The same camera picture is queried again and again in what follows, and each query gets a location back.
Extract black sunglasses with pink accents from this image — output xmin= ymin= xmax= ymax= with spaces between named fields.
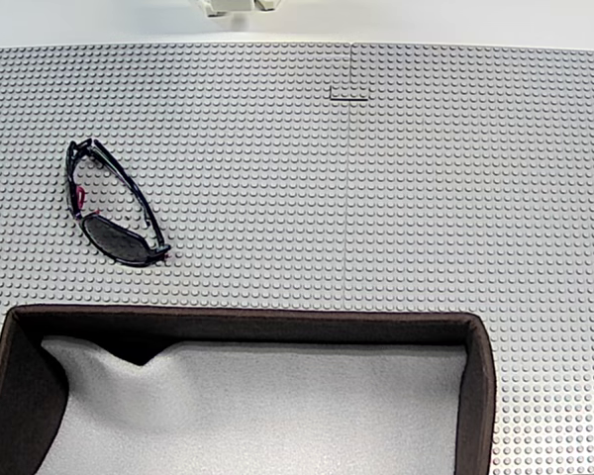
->
xmin=64 ymin=138 xmax=173 ymax=268

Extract brown woven fabric bin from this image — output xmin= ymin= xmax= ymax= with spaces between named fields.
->
xmin=0 ymin=304 xmax=499 ymax=475

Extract grey studded baseplate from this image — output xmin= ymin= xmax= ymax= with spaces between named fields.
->
xmin=344 ymin=42 xmax=594 ymax=475
xmin=0 ymin=42 xmax=353 ymax=412

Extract small grey flat brick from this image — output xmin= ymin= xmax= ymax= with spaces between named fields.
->
xmin=329 ymin=84 xmax=370 ymax=103

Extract white foam sheet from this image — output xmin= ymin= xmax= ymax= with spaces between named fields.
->
xmin=34 ymin=335 xmax=469 ymax=475

